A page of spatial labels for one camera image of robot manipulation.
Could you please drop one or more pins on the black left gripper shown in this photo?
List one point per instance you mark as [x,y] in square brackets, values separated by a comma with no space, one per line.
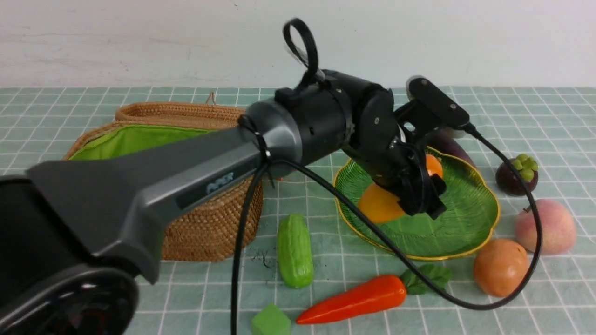
[389,144]

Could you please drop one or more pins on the yellow orange toy mango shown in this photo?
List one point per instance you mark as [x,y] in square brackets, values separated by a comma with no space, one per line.
[380,206]

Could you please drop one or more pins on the dark purple toy eggplant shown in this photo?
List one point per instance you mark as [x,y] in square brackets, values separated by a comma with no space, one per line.
[447,145]

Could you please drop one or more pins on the brown toy potato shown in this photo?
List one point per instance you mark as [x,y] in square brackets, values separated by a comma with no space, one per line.
[500,266]

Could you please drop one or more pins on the orange toy carrot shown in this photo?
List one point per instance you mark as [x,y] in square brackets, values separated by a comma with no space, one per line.
[381,293]

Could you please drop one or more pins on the purple toy mangosteen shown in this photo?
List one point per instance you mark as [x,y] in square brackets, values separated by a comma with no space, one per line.
[527,168]

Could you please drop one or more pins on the pink toy peach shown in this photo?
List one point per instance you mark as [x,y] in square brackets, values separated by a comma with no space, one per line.
[558,228]

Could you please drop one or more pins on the green toy cucumber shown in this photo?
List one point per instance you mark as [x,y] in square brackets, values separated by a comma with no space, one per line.
[294,252]

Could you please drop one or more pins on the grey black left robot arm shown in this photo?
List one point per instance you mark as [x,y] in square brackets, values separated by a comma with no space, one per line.
[75,234]

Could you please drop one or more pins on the green checkered tablecloth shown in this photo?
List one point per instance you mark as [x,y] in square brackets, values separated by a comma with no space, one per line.
[556,125]

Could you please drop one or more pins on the green foam cube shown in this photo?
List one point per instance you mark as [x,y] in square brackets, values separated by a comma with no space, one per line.
[270,321]

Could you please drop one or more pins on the woven wicker basket lid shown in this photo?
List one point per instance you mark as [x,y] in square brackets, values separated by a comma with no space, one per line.
[209,115]

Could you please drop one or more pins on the woven wicker basket green lining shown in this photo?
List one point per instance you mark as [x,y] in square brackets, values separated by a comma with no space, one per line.
[208,232]

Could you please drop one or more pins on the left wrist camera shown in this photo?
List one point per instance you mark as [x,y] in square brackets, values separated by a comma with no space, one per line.
[430,111]

